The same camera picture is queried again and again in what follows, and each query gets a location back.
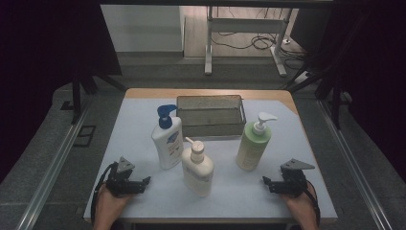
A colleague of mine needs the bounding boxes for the black metal stand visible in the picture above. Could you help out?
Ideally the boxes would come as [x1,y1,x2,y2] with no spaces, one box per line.
[281,61,352,130]
[70,71,126,126]

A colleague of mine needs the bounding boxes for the person's left hand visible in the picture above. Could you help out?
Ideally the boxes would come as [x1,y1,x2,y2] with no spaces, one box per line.
[95,185,135,219]

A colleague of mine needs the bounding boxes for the black floor cables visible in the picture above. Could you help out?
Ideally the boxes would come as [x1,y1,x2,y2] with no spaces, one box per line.
[210,8,308,71]

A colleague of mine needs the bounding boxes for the white cabinet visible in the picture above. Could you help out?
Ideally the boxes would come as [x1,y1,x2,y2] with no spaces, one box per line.
[100,4,187,54]

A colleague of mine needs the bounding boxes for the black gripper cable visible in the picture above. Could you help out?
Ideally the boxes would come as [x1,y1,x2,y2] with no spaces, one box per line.
[305,179,322,226]
[90,162,118,224]

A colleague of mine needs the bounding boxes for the aluminium rail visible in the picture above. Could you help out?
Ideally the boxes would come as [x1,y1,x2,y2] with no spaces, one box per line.
[14,99,94,230]
[317,99,395,230]

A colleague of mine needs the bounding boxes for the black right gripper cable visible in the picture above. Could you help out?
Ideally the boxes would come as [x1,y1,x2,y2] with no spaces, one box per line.
[305,179,322,226]

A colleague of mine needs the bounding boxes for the white metal stand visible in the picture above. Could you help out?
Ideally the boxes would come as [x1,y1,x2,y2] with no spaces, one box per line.
[204,5,288,78]

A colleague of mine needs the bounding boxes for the clear rectangular tray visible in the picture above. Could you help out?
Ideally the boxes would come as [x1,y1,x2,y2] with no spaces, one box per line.
[175,94,247,139]

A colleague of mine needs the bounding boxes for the cream bottle with beige pump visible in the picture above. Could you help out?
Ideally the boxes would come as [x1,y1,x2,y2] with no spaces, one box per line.
[181,137,215,197]

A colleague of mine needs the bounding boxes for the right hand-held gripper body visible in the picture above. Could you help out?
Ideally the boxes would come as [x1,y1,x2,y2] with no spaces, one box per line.
[270,158,316,197]

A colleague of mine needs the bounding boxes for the green bottle with white pump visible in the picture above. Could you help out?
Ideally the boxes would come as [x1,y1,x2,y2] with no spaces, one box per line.
[236,111,279,172]

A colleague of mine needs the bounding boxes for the dark curtain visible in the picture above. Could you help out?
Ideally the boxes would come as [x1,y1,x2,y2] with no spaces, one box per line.
[289,0,406,184]
[0,0,123,186]

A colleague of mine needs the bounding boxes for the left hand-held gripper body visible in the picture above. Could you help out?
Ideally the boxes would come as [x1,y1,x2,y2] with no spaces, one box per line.
[105,156,145,196]

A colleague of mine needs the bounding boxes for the person's right hand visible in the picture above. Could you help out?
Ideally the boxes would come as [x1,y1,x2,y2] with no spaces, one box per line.
[281,190,319,221]

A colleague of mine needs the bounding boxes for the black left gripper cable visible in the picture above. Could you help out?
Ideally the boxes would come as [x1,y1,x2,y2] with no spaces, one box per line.
[90,162,118,224]

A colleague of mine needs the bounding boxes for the white bottle with blue pump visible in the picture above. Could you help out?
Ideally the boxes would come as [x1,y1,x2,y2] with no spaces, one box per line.
[150,103,185,171]

